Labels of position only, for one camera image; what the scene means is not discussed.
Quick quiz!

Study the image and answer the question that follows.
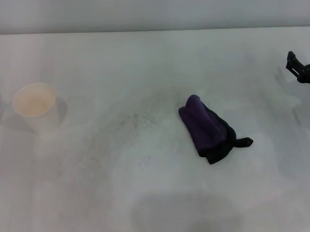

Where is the purple rag with black trim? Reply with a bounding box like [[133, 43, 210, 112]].
[[176, 93, 257, 167]]

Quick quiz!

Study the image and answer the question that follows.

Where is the white paper cup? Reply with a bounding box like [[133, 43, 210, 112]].
[[10, 81, 61, 144]]

